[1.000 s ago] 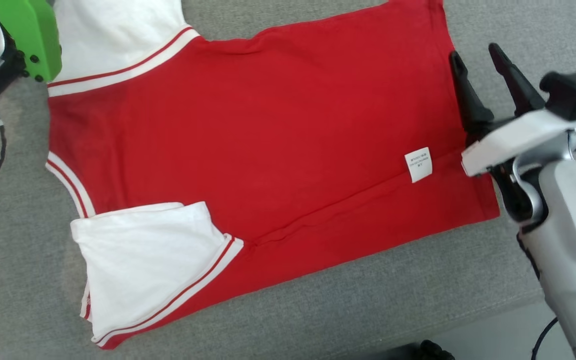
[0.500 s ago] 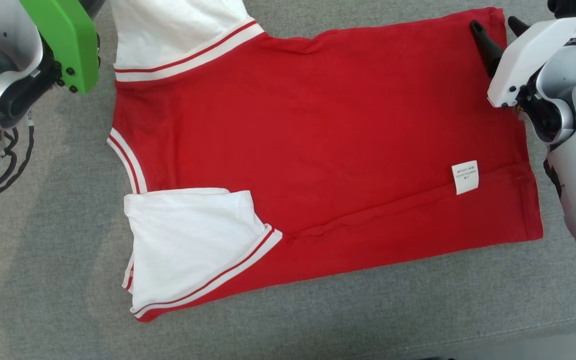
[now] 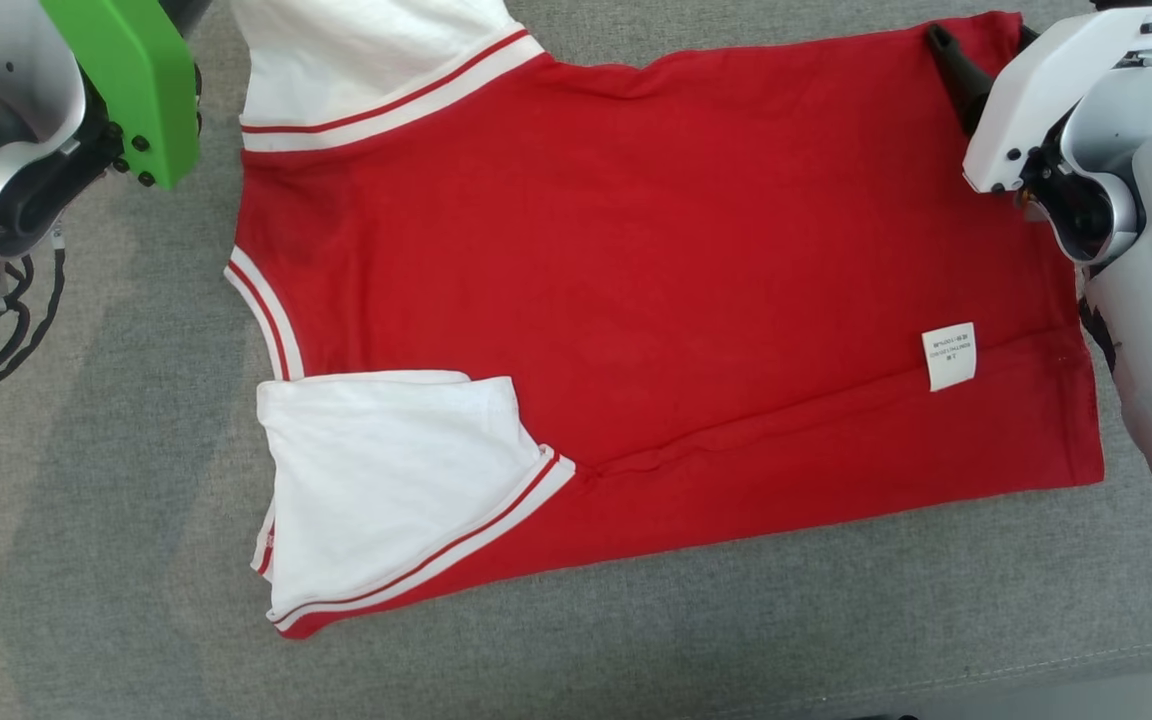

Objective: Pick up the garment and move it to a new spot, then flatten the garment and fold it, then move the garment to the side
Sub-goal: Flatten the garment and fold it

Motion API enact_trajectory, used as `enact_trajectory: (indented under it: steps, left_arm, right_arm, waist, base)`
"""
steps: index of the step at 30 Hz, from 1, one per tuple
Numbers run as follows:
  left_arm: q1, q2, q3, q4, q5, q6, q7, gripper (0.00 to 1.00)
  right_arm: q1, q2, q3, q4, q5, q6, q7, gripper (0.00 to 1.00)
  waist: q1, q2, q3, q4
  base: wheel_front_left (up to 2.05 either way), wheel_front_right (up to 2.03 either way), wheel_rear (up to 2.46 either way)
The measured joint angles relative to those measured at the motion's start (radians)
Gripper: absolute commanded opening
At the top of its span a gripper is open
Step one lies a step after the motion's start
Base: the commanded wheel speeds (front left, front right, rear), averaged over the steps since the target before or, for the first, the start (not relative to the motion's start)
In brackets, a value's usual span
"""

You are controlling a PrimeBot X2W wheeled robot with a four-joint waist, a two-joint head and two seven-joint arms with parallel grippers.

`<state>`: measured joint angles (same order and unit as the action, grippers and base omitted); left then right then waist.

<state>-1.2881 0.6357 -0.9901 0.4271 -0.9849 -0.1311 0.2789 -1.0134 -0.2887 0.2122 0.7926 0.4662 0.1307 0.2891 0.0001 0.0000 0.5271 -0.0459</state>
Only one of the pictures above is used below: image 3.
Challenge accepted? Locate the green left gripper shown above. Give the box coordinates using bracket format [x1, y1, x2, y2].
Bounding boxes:
[39, 0, 202, 192]

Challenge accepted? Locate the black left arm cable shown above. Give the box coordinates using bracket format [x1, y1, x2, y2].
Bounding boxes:
[0, 248, 70, 421]

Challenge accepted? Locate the red and white shirt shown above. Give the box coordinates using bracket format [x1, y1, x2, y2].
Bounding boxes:
[224, 0, 1105, 641]

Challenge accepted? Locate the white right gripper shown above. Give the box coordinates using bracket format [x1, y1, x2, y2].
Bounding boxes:
[926, 0, 1152, 195]

